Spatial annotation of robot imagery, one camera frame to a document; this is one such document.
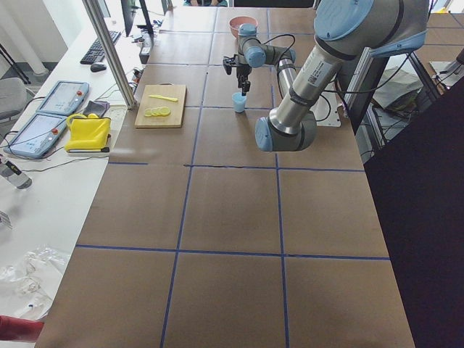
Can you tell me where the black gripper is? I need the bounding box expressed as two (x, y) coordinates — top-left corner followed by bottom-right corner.
(236, 63), (252, 96)

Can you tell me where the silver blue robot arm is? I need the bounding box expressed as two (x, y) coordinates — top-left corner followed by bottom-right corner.
(223, 1), (429, 152)

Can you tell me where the light blue plastic cup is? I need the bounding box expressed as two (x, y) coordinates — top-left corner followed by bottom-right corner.
(231, 92), (247, 113)

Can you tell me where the pink bowl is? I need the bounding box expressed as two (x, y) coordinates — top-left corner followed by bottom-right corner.
(229, 16), (258, 38)

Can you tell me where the yellow plastic knife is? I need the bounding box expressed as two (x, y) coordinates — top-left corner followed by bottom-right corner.
(149, 94), (179, 102)

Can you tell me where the bamboo cutting board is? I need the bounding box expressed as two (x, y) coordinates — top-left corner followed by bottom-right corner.
(134, 84), (186, 128)

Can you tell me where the black monitor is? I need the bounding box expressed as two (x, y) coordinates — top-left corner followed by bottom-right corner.
(120, 0), (154, 37)

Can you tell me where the purple grey pouch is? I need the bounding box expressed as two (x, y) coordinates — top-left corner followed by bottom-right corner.
(83, 101), (110, 117)

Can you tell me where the black computer mouse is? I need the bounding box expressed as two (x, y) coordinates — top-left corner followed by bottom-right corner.
(90, 62), (107, 73)

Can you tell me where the black keyboard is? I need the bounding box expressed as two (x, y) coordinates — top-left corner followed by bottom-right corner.
(80, 30), (121, 65)

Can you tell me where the yellow bag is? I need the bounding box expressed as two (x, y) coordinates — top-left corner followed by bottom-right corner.
(65, 113), (111, 153)

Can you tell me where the upper teach pendant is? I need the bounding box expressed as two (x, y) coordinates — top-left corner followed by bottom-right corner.
(36, 80), (90, 116)

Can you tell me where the teach pendant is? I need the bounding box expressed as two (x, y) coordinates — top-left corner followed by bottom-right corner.
(4, 112), (67, 159)
(36, 80), (90, 116)

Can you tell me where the lower teach pendant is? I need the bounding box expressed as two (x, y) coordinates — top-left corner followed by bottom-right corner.
(4, 112), (67, 159)

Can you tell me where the clear water bottle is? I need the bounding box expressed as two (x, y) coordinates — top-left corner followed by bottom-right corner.
(1, 155), (32, 189)

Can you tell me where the crumpled clear plastic bag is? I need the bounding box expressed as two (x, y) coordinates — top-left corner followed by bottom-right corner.
(1, 245), (70, 320)

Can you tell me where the red object at corner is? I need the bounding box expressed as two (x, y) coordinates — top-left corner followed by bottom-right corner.
(1, 315), (44, 343)

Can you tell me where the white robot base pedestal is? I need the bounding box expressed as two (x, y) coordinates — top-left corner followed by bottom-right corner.
(310, 92), (341, 128)

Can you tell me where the aluminium frame post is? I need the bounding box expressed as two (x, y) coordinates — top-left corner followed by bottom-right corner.
(82, 0), (136, 109)

